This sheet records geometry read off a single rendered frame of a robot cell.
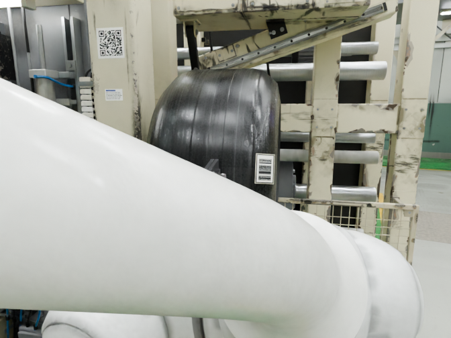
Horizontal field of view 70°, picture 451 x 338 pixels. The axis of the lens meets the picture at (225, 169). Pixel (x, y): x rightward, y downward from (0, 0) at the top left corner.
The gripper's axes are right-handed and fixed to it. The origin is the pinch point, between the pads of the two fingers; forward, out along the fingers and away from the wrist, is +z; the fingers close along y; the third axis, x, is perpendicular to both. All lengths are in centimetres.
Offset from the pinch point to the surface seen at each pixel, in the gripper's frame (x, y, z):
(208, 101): -11.5, 3.1, 12.4
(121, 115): -6.3, 29.9, 23.6
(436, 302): 145, -122, 149
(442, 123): 151, -403, 841
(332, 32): -27, -28, 67
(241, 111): -9.7, -4.5, 10.4
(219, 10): -34, 9, 54
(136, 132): -1.9, 25.9, 23.1
